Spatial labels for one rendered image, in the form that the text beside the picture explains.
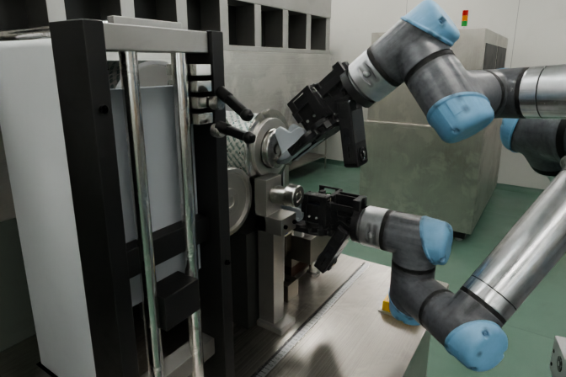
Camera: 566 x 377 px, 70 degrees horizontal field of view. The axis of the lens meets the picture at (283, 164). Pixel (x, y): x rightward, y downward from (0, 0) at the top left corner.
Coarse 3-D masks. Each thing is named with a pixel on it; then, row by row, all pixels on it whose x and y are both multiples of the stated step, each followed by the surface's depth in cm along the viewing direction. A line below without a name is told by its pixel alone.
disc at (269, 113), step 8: (264, 112) 74; (272, 112) 76; (256, 120) 73; (248, 128) 72; (256, 128) 73; (288, 128) 82; (248, 144) 72; (248, 152) 72; (248, 160) 72; (248, 168) 73; (256, 176) 75
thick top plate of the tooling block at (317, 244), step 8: (288, 232) 93; (296, 240) 91; (304, 240) 90; (312, 240) 90; (320, 240) 93; (328, 240) 97; (296, 248) 91; (304, 248) 90; (312, 248) 90; (320, 248) 93; (288, 256) 93; (296, 256) 92; (304, 256) 91; (312, 256) 91
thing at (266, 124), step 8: (264, 120) 74; (272, 120) 76; (280, 120) 78; (264, 128) 74; (256, 136) 72; (256, 144) 72; (256, 152) 73; (256, 160) 73; (256, 168) 74; (264, 168) 76; (272, 168) 78; (280, 168) 80
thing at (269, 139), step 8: (272, 128) 76; (264, 136) 74; (272, 136) 74; (264, 144) 73; (272, 144) 74; (264, 152) 73; (272, 152) 75; (280, 152) 78; (264, 160) 74; (272, 160) 75
